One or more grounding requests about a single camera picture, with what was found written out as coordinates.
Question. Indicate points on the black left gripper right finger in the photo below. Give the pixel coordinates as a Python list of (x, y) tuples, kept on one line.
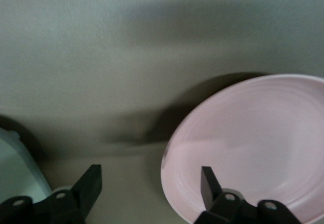
[(220, 206)]

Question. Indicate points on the pink plate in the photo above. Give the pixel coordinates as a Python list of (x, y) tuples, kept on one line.
[(253, 145)]

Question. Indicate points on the beige chrome toaster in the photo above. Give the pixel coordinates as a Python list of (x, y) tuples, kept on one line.
[(15, 163)]

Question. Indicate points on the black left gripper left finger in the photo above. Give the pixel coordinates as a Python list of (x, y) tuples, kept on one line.
[(73, 206)]

